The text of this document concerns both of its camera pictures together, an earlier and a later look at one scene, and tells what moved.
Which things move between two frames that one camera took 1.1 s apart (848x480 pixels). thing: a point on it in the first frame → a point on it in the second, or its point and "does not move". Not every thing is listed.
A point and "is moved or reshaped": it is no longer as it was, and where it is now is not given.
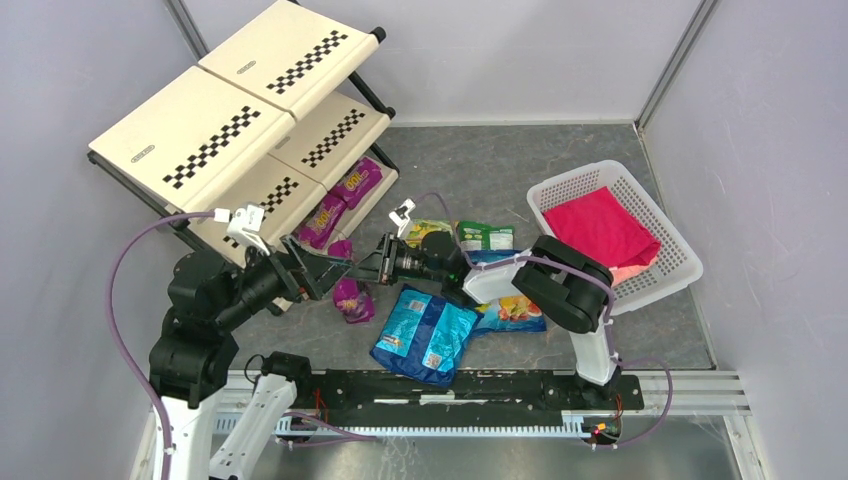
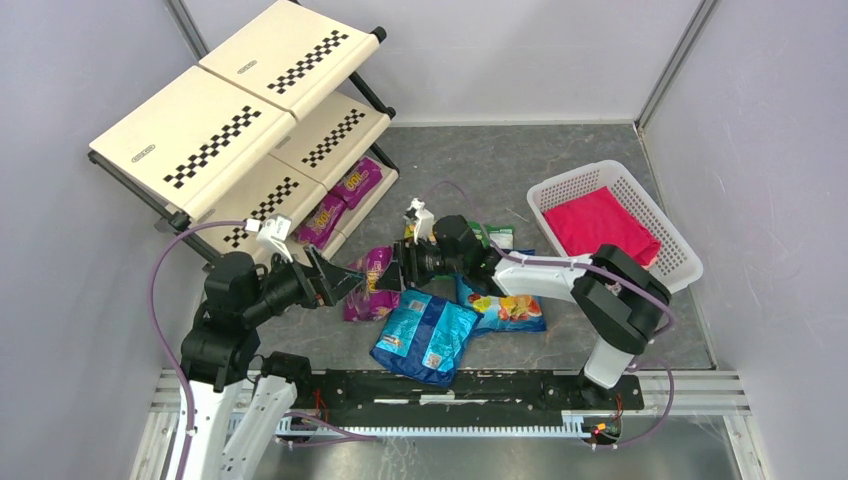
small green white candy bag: [475, 235] does not move
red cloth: [598, 227] does not move
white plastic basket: [677, 264] does not move
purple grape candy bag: [318, 225] does not move
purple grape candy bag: [348, 294] is moved or reshaped
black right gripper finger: [368, 269] → [390, 280]
